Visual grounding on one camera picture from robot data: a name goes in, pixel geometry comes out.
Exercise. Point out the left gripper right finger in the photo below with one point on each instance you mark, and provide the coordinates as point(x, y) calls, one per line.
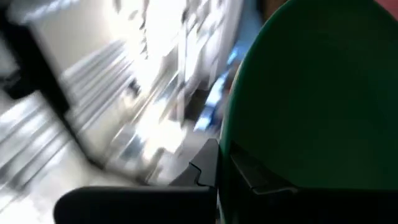
point(311, 208)

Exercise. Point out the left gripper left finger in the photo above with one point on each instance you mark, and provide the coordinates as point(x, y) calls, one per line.
point(155, 205)

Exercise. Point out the green deep plate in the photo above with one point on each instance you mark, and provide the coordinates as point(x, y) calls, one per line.
point(311, 93)

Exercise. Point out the pink plate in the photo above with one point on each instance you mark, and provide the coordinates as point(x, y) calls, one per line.
point(388, 6)

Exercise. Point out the black overhead beam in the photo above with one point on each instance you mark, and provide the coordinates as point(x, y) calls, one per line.
point(46, 81)

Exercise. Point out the silver ventilation duct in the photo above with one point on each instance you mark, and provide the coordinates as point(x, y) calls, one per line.
point(93, 77)

